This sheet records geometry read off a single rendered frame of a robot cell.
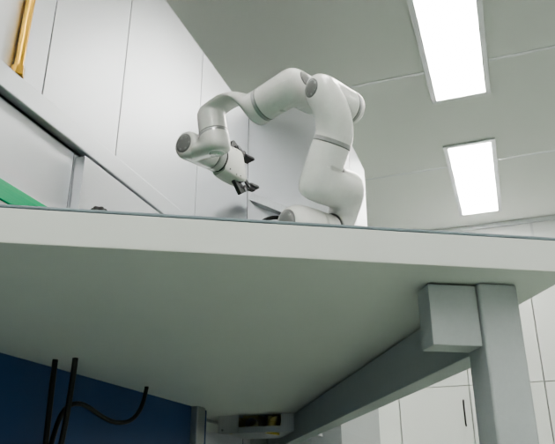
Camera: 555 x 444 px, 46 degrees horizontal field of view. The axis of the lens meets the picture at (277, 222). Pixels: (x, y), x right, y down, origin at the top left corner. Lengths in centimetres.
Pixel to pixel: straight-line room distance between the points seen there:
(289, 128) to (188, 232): 235
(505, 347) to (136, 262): 35
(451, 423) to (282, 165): 289
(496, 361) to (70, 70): 141
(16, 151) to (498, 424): 121
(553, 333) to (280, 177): 298
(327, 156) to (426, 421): 393
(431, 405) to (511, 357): 453
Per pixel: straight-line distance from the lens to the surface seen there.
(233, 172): 181
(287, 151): 285
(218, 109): 171
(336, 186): 142
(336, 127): 142
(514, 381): 66
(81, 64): 187
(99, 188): 176
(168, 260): 59
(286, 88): 154
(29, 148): 161
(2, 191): 106
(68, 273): 64
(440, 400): 518
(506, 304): 68
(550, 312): 528
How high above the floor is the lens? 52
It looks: 23 degrees up
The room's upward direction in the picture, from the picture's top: straight up
